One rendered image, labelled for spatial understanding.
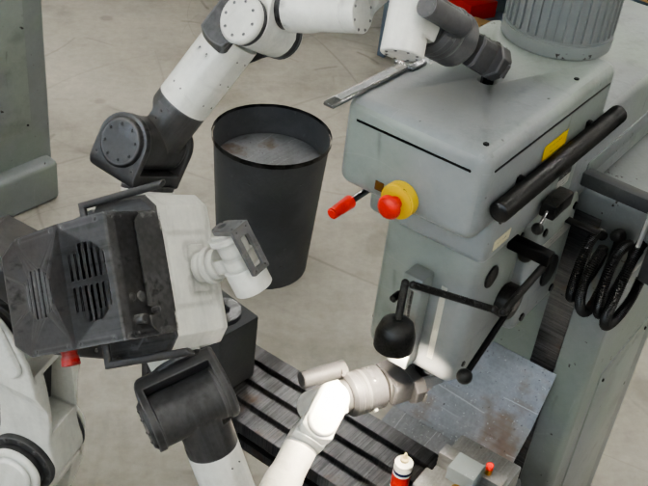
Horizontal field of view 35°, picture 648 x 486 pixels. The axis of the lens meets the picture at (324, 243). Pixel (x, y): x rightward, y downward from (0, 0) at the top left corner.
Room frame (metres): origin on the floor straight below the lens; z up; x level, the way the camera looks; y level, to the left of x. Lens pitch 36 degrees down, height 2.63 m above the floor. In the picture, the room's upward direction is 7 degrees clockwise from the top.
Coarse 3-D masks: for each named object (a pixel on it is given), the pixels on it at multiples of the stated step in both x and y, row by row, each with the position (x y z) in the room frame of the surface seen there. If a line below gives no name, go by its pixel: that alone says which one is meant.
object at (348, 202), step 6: (360, 192) 1.44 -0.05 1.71; (366, 192) 1.45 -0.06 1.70; (348, 198) 1.41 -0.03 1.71; (354, 198) 1.42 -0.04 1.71; (360, 198) 1.43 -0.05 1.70; (336, 204) 1.39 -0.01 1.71; (342, 204) 1.39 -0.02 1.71; (348, 204) 1.39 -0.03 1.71; (354, 204) 1.41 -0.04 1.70; (330, 210) 1.37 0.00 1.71; (336, 210) 1.37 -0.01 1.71; (342, 210) 1.38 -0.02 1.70; (348, 210) 1.40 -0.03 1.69; (330, 216) 1.37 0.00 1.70; (336, 216) 1.37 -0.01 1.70
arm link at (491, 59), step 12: (468, 36) 1.43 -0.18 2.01; (480, 36) 1.47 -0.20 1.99; (456, 48) 1.42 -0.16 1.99; (468, 48) 1.43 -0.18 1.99; (480, 48) 1.46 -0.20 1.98; (492, 48) 1.47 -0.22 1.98; (504, 48) 1.48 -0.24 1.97; (432, 60) 1.44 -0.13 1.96; (444, 60) 1.43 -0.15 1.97; (456, 60) 1.43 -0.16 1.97; (468, 60) 1.46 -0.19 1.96; (480, 60) 1.46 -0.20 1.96; (492, 60) 1.48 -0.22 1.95; (504, 60) 1.47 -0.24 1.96; (480, 72) 1.47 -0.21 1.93; (492, 72) 1.46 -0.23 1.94; (504, 72) 1.47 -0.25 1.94
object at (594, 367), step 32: (640, 160) 1.93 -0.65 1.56; (608, 224) 1.76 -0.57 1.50; (640, 224) 1.73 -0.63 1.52; (576, 256) 1.78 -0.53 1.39; (640, 256) 1.80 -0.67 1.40; (544, 320) 1.79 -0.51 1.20; (576, 320) 1.76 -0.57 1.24; (640, 320) 2.00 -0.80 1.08; (544, 352) 1.78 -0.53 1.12; (576, 352) 1.75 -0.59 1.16; (608, 352) 1.81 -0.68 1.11; (640, 352) 2.12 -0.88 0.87; (576, 384) 1.74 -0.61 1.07; (608, 384) 1.90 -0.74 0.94; (544, 416) 1.76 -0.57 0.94; (576, 416) 1.74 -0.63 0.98; (608, 416) 2.02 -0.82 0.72; (544, 448) 1.75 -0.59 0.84; (576, 448) 1.81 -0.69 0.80; (544, 480) 1.74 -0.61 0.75; (576, 480) 1.92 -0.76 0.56
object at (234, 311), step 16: (224, 304) 1.81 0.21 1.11; (240, 304) 1.84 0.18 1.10; (240, 320) 1.78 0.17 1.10; (256, 320) 1.80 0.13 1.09; (224, 336) 1.72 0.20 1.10; (240, 336) 1.76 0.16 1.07; (224, 352) 1.72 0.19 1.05; (240, 352) 1.76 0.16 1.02; (224, 368) 1.73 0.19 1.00; (240, 368) 1.77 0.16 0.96
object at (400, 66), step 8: (400, 64) 1.54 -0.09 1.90; (408, 64) 1.55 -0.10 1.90; (416, 64) 1.55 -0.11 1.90; (424, 64) 1.56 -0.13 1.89; (384, 72) 1.50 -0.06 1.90; (392, 72) 1.51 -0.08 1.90; (400, 72) 1.52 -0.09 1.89; (368, 80) 1.47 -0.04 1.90; (376, 80) 1.47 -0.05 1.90; (384, 80) 1.48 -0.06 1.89; (352, 88) 1.43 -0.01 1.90; (360, 88) 1.44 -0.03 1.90; (368, 88) 1.45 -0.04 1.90; (336, 96) 1.40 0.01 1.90; (344, 96) 1.40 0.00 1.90; (352, 96) 1.41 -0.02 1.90; (328, 104) 1.38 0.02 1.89; (336, 104) 1.38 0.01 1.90
